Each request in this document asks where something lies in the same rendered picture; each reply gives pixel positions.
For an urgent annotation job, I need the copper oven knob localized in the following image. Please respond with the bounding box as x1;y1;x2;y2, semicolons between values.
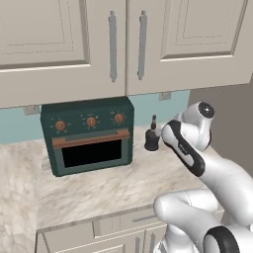
114;113;126;125
54;120;66;131
85;116;98;128

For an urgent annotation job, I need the dark green toaster oven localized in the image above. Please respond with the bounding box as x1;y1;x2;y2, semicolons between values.
40;96;135;178

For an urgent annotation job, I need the beige drawer front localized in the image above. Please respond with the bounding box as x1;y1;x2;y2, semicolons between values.
93;207;168;239

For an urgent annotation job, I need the beige base cupboard door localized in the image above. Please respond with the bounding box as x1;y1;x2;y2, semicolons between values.
42;222;146;253
143;224;168;253

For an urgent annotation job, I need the copper toaster oven handle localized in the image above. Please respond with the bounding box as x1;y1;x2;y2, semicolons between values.
51;128;130;150

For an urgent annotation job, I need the grey wall socket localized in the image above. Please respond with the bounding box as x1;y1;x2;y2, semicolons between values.
158;91;172;102
23;105;42;117

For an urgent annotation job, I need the grey cupboard door handle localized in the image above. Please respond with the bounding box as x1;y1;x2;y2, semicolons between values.
136;10;148;81
108;10;119;84

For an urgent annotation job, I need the grey drawer handle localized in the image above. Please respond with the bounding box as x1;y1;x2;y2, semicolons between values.
130;214;156;223

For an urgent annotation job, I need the beige wall cupboard door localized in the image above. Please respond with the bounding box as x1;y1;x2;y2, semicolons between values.
126;0;253;97
0;0;127;110

